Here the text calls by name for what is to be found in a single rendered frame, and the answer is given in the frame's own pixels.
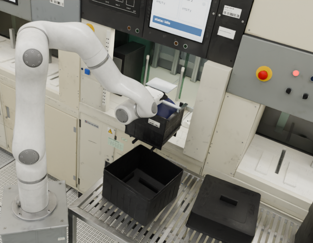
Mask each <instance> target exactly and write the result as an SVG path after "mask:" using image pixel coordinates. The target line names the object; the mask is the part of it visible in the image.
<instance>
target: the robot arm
mask: <svg viewBox="0 0 313 243"><path fill-rule="evenodd" d="M49 49H57V50H62V51H67V52H74V53H77V54H78V55H79V56H80V58H81V59H82V61H83V62H84V63H85V65H86V66H87V67H88V69H89V70H90V71H91V73H92V74H93V75H94V76H95V78H96V79H97V80H98V82H99V83H100V84H101V86H102V87H103V88H104V89H105V90H106V91H108V92H111V93H115V94H119V95H123V96H125V97H127V98H129V99H128V100H126V101H125V102H123V103H121V104H120V105H118V106H117V107H116V108H115V111H114V114H115V118H116V119H117V120H118V121H119V122H120V123H121V124H124V125H126V124H129V123H131V122H132V121H133V120H135V119H138V118H150V117H153V116H155V115H156V114H157V105H159V104H160V103H162V101H163V100H165V99H168V96H167V95H166V94H165V92H162V91H158V90H156V89H155V88H152V87H148V86H146V87H145V86H143V85H142V84H141V83H139V82H138V81H136V80H134V79H132V78H129V77H127V76H124V75H123V74H122V73H121V72H120V71H119V69H118V68H117V66H116V64H115V63H114V61H113V60H112V58H111V57H110V55H109V54H108V52H107V51H106V49H105V48H104V46H103V45H102V43H101V42H100V40H99V39H98V37H97V36H96V34H95V33H94V31H93V30H92V29H91V28H90V27H89V26H88V25H86V24H84V23H81V22H65V23H56V22H49V21H34V22H30V23H27V24H24V25H23V26H21V27H20V28H19V30H18V32H17V37H16V46H15V124H14V129H13V142H12V153H13V156H14V158H15V165H16V174H17V182H18V190H19V194H18V195H17V196H16V197H15V199H14V201H13V203H12V210H13V213H14V215H15V216H16V217H18V218H19V219H21V220H25V221H37V220H41V219H43V218H45V217H47V216H49V215H50V214H51V213H52V212H53V211H54V210H55V208H56V205H57V199H56V196H55V194H54V193H53V192H52V191H50V190H48V177H47V159H46V141H45V95H46V82H47V75H48V67H49Z"/></svg>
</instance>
